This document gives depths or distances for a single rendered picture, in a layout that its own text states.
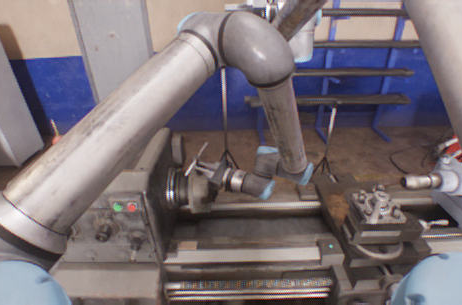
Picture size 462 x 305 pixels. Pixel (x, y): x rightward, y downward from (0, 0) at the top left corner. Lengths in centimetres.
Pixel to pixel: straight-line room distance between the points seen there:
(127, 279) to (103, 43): 364
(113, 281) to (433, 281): 127
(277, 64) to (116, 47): 391
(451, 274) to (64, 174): 50
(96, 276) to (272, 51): 125
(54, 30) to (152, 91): 435
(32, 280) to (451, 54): 60
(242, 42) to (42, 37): 452
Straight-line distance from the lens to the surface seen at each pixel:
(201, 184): 118
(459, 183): 169
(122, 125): 46
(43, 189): 45
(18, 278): 35
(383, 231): 127
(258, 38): 54
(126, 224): 116
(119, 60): 438
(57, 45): 483
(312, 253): 138
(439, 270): 34
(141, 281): 135
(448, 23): 51
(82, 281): 147
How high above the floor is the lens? 189
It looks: 30 degrees down
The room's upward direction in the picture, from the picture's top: 2 degrees counter-clockwise
